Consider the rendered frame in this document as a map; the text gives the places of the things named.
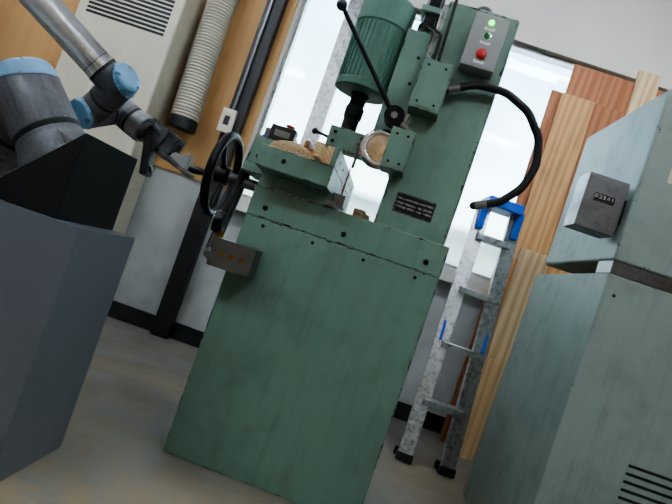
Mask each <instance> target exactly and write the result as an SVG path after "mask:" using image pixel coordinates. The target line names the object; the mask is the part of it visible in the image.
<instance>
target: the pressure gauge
mask: <svg viewBox="0 0 672 504"><path fill-rule="evenodd" d="M228 221H229V214H228V213H226V212H223V211H220V210H217V211H216V212H215V213H214V215H213V217H212V219H211V223H210V230H211V231H214V232H217V233H218V235H217V237H221V238H223V236H224V233H225V229H226V227H227V225H228Z"/></svg>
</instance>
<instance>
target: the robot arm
mask: <svg viewBox="0 0 672 504"><path fill-rule="evenodd" d="M18 1H19V2H20V3H21V4H22V5H23V6H24V7H25V8H26V9H27V10H28V11H29V13H30V14H31V15H32V16H33V17H34V18H35V19H36V20H37V21H38V22H39V23H40V25H41V26H42V27H43V28H44V29H45V30H46V31H47V32H48V33H49V34H50V35H51V37H52V38H53V39H54V40H55V41H56V42H57V43H58V44H59V45H60V46H61V47H62V48H63V50H64V51H65V52H66V53H67V54H68V55H69V56H70V57H71V58H72V59H73V60H74V62H75V63H76V64H77V65H78V66H79V67H80V68H81V69H82V70H83V71H84V73H85V74H86V75H87V76H88V78H89V79H90V80H91V81H92V83H93V84H94V86H93V87H92V88H91V89H90V90H89V91H88V92H87V93H86V94H85V95H84V96H83V97H81V98H80V97H76V98H74V99H72V100H71V101H69V98H68V96H67V94H66V92H65V90H64V88H63V85H62V83H61V81H60V77H59V76H58V75H57V74H56V72H55V70H54V68H53V67H52V65H51V64H50V63H48V62H47V61H45V60H43V59H40V58H35V57H15V58H10V59H6V60H3V61H0V177H2V176H4V175H6V174H8V173H10V172H12V171H14V170H16V169H18V168H20V167H22V166H24V165H25V164H27V163H29V162H31V161H33V160H35V159H37V158H39V157H41V156H43V155H45V154H47V153H49V152H51V151H52V150H54V149H56V148H58V147H60V146H62V145H64V144H66V143H68V142H70V141H72V140H74V139H76V138H78V137H79V136H81V135H83V134H85V132H84V131H83V129H88V130H89V129H91V128H97V127H103V126H109V125H116V126H117V127H119V128H120V129H121V130H122V131H123V132H125V133H126V134H127V135H128V136H129V137H131V138H132V139H133V140H134V141H137V142H138V141H140V142H142V143H143V149H142V155H141V162H140V169H139V173H140V174H141V175H143V176H145V177H151V176H152V169H153V163H154V156H155V153H156V154H157V155H159V156H160V157H161V158H162V159H164V160H166V161H167V162H169V163H170V164H171V165H172V166H174V167H175V168H176V169H178V170H179V171H180V172H181V173H183V174H184V175H185V176H187V177H192V178H193V177H194V175H193V174H192V173H191V172H190V171H189V170H188V168H189V166H190V165H193V163H194V161H195V158H194V157H193V156H191V155H190V154H189V153H185V154H183V155H179V154H180V153H181V151H182V150H183V148H184V146H185V145H186V144H187V143H185V142H184V140H183V139H181V138H180V137H178V135H176V134H175V132H174V131H172V130H171V129H168V128H167V127H166V126H164V125H163V124H162V123H161V122H160V121H158V120H157V119H156V118H152V117H151V116H149V115H148V114H147V113H146V112H145V111H143V110H142V109H141V108H140V107H138V106H137V105H136V104H135V103H134V102H132V101H131V100H130V99H131V98H133V97H134V95H135V94H136V93H137V92H138V90H139V89H140V80H139V77H138V75H137V73H136V72H135V71H134V69H133V68H132V67H130V66H129V65H128V64H126V63H124V62H117V61H116V60H115V59H114V58H113V57H111V56H110V55H109V54H108V53H107V51H106V50H105V49H104V48H103V47H102V46H101V45H100V44H99V42H98V41H97V40H96V39H95V38H94V37H93V36H92V35H91V33H90V32H89V31H88V30H87V29H86V28H85V27H84V26H83V24H82V23H81V22H80V21H79V20H78V19H77V18H76V16H75V15H74V14H73V13H72V12H71V11H70V10H69V9H68V7H67V6H66V5H65V4H64V3H63V2H62V1H61V0H18ZM170 130H171V131H170ZM178 153H179V154H178Z"/></svg>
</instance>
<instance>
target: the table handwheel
mask: <svg viewBox="0 0 672 504"><path fill-rule="evenodd" d="M231 141H234V144H235V160H234V166H233V170H232V169H231V168H228V167H226V158H227V148H228V143H229V142H231ZM221 153H222V157H221V165H218V166H216V164H217V162H218V159H219V157H220V155H221ZM242 162H243V142H242V138H241V136H240V135H239V134H238V133H236V132H228V133H226V134H225V135H223V136H222V137H221V138H220V139H219V141H218V142H217V143H216V145H215V147H214V148H213V150H212V152H211V154H210V156H209V159H208V161H207V164H206V166H205V169H204V173H203V176H202V181H201V186H200V195H199V201H200V208H201V211H202V213H203V214H204V215H205V216H206V217H208V218H212V217H213V215H214V213H215V212H216V211H217V210H220V211H222V210H223V207H224V205H225V203H226V201H227V199H228V197H229V194H230V192H231V190H232V188H233V186H234V183H235V181H236V179H237V177H238V175H239V172H240V170H241V167H242ZM212 179H213V182H215V185H214V187H213V190H212V192H211V194H210V196H209V189H210V184H211V180H212ZM258 182H259V181H256V180H253V179H250V178H247V177H245V179H244V181H243V183H242V185H241V188H244V189H247V190H250V191H253V192H254V189H255V186H256V184H258ZM221 185H224V186H226V185H228V186H227V188H226V190H225V192H224V194H223V196H222V198H221V200H220V201H219V203H218V204H217V205H216V206H215V207H214V208H213V209H210V206H211V203H212V201H213V199H214V197H215V195H216V193H217V191H218V189H219V187H220V186H221Z"/></svg>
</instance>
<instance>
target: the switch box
mask: <svg viewBox="0 0 672 504"><path fill-rule="evenodd" d="M489 20H494V21H495V25H494V26H493V27H490V26H489V25H488V22H489ZM509 25H510V21H509V20H506V19H503V18H499V17H496V16H492V15H489V14H485V13H482V12H477V14H476V17H475V20H474V22H473V25H472V28H471V31H470V34H469V37H468V40H467V43H466V46H465V49H464V52H463V55H462V58H461V60H460V64H459V67H458V70H460V71H464V72H467V73H470V74H474V75H477V76H480V77H484V78H487V79H490V78H491V76H492V74H493V72H494V69H495V66H496V63H497V60H498V57H499V55H500V52H501V49H502V46H503V43H504V40H505V37H506V34H507V31H508V28H509ZM485 26H487V27H490V28H493V29H495V31H494V32H493V31H489V30H486V29H484V28H485ZM485 32H489V33H491V35H492V37H491V39H490V40H484V38H483V34H484V33H485ZM480 40H483V41H486V42H490V46H489V45H486V44H482V43H480ZM480 48H483V49H485V50H486V52H487V55H486V57H485V58H483V59H479V58H478V57H477V56H476V52H477V50H478V49H480ZM474 59H477V60H480V61H484V64H480V63H476V62H473V60H474Z"/></svg>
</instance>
